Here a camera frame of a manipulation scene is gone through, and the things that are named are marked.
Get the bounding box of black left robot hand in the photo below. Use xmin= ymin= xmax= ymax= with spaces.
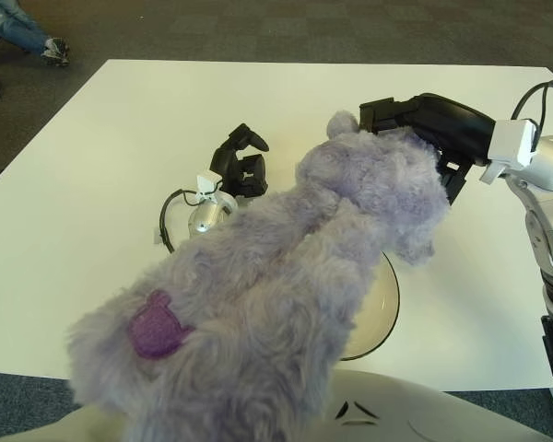
xmin=209 ymin=122 xmax=271 ymax=200

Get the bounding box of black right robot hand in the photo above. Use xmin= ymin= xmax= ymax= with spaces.
xmin=359 ymin=92 xmax=497 ymax=206

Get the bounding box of purple plush bunny doll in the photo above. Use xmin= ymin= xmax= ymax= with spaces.
xmin=66 ymin=110 xmax=451 ymax=442

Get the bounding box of white plate with black rim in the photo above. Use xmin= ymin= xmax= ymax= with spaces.
xmin=338 ymin=250 xmax=401 ymax=363

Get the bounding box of grey sneaker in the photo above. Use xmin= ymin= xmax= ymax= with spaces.
xmin=40 ymin=37 xmax=70 ymax=66

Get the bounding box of person's leg in jeans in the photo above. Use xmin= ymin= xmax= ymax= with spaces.
xmin=0 ymin=0 xmax=50 ymax=54

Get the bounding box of grey robot torso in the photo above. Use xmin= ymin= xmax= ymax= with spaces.
xmin=0 ymin=367 xmax=553 ymax=442

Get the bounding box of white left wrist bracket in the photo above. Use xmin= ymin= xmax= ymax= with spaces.
xmin=195 ymin=170 xmax=222 ymax=204

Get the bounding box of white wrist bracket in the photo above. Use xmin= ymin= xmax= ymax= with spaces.
xmin=195 ymin=170 xmax=222 ymax=204
xmin=478 ymin=118 xmax=540 ymax=185

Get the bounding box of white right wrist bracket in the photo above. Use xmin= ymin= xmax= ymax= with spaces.
xmin=478 ymin=118 xmax=540 ymax=185

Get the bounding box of black right forearm cable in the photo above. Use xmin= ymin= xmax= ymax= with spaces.
xmin=510 ymin=78 xmax=553 ymax=139

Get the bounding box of black forearm cable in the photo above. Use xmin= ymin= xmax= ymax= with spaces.
xmin=159 ymin=188 xmax=199 ymax=254
xmin=510 ymin=78 xmax=553 ymax=139

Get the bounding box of black left forearm cable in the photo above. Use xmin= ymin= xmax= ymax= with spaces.
xmin=159 ymin=188 xmax=199 ymax=254

